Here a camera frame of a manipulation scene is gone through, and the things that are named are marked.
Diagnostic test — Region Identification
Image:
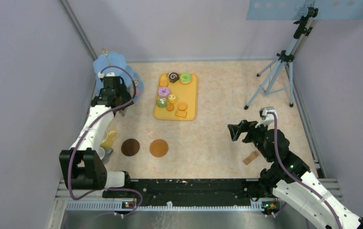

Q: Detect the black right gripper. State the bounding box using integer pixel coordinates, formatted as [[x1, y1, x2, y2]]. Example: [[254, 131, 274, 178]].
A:
[[228, 118, 273, 162]]

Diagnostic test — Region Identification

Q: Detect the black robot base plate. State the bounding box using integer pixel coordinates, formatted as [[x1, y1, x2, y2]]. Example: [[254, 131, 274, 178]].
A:
[[102, 178, 278, 208]]

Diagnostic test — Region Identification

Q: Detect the round orange biscuit lower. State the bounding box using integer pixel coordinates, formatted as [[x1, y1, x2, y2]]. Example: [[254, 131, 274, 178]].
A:
[[166, 104, 175, 112]]

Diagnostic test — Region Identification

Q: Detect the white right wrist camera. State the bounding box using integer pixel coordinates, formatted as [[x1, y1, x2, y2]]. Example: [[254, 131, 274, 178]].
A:
[[255, 106, 278, 128]]

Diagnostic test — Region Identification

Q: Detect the blue three-tier cake stand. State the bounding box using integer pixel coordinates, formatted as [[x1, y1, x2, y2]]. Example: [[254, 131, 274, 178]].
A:
[[93, 52, 144, 103]]

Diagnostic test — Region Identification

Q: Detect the round orange biscuit top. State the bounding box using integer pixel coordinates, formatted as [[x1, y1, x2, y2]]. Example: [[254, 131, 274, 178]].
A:
[[159, 80, 168, 87]]

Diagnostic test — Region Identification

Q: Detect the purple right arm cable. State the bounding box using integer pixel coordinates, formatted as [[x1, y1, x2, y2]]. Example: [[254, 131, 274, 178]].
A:
[[265, 110, 344, 229]]

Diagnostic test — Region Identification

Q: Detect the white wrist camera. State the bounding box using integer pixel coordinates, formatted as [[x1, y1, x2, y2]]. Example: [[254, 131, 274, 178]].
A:
[[97, 72, 115, 79], [255, 106, 278, 128]]

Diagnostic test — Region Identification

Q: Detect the yellow cream puff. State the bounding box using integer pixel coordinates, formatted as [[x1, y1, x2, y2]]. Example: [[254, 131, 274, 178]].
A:
[[167, 94, 179, 104]]

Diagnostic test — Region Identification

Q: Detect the green frosted donut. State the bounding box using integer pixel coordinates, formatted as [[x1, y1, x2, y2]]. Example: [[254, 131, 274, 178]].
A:
[[179, 73, 192, 84]]

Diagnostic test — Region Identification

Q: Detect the blue camera tripod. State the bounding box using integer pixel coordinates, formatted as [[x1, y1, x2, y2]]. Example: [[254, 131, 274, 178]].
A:
[[244, 7, 319, 110]]

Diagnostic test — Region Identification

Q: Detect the light brown round coaster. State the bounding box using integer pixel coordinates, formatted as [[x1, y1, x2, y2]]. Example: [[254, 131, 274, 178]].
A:
[[149, 139, 169, 157]]

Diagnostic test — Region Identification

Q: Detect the chocolate swirl roll cake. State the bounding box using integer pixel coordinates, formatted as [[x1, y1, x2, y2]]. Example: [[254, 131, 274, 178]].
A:
[[167, 72, 179, 83]]

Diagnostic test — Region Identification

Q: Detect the grey handled mug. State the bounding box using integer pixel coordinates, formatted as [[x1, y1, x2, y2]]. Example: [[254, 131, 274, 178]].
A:
[[97, 147, 114, 164]]

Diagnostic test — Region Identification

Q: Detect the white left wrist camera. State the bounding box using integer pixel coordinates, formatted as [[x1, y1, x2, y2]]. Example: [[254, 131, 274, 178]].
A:
[[97, 72, 115, 79]]

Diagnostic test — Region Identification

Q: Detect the round orange biscuit right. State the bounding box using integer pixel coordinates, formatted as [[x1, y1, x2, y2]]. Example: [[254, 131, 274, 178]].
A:
[[177, 102, 188, 111]]

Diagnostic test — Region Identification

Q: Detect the green cream puff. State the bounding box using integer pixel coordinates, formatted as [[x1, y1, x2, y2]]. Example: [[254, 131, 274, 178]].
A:
[[156, 97, 168, 108]]

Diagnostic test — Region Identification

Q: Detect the yellow handled cream mug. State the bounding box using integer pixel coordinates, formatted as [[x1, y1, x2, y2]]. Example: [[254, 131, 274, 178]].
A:
[[100, 130, 117, 150]]

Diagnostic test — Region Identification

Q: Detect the small wooden block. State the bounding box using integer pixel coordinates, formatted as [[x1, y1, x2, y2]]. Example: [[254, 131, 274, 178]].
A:
[[243, 151, 260, 165]]

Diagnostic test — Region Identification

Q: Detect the chocolate drizzle sprinkle donut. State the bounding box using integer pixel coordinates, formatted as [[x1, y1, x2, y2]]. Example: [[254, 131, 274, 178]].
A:
[[128, 83, 138, 96]]

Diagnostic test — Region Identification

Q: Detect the square orange biscuit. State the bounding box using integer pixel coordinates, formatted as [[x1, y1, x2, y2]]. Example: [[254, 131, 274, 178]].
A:
[[175, 110, 187, 118]]

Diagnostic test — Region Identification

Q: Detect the purple sprinkled donut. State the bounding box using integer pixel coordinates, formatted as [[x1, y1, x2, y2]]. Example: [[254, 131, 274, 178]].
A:
[[157, 86, 171, 98]]

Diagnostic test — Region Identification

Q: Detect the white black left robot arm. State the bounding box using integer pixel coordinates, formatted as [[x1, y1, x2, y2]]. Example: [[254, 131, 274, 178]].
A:
[[59, 76, 136, 197]]

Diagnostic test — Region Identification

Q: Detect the yellow serving tray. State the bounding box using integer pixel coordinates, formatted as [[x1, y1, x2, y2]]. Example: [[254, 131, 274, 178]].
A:
[[154, 73, 198, 121]]

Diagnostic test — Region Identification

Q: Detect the dark brown round coaster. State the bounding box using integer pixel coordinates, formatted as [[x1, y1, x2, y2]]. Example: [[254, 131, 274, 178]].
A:
[[121, 138, 140, 156]]

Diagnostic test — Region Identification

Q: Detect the pink cupcake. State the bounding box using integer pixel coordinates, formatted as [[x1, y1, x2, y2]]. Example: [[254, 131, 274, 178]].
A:
[[135, 88, 140, 97]]

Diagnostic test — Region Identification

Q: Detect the round orange biscuit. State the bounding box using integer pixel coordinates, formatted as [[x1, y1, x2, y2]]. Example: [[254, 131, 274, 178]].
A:
[[177, 102, 188, 111], [159, 80, 168, 87], [166, 104, 175, 112]]

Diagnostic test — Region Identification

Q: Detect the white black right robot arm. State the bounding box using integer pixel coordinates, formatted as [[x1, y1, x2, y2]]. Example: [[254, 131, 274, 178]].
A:
[[227, 120, 363, 229]]

